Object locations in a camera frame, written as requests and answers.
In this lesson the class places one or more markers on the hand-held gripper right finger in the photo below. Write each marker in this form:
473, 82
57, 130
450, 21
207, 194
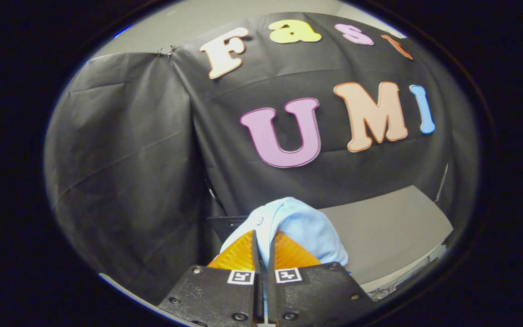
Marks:
311, 295

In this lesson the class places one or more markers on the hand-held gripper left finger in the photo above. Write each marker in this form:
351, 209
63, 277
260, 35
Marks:
216, 295

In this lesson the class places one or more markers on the light blue garment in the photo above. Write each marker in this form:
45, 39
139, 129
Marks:
300, 222

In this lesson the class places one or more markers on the beige cabinet with dark top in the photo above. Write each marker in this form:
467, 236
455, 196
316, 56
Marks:
388, 227

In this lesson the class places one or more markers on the black backdrop cloth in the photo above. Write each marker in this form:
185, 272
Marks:
125, 159

